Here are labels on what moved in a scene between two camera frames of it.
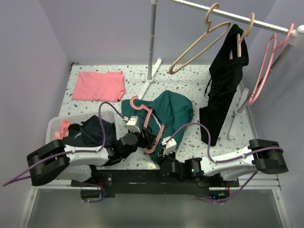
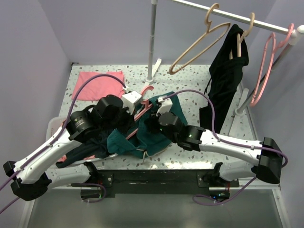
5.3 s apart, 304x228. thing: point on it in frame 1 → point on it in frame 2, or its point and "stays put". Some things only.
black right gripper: (162, 158) → (151, 122)
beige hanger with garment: (239, 39) stays put
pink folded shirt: (99, 86) stays put
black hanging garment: (225, 80) stays put
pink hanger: (150, 109) → (140, 109)
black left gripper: (148, 137) → (129, 122)
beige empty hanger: (208, 22) stays put
